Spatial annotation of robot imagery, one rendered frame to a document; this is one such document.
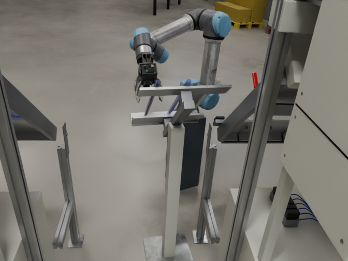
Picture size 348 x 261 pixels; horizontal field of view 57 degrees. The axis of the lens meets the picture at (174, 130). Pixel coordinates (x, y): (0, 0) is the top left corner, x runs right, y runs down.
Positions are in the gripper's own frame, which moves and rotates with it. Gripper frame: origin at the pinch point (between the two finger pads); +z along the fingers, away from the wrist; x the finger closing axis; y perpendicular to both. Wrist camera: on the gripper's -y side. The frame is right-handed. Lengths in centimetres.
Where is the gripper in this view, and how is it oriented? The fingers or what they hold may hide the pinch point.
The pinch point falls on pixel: (149, 101)
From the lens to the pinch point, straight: 130.6
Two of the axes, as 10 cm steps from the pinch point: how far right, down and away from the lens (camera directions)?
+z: 1.5, 8.9, -4.3
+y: 1.6, -4.6, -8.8
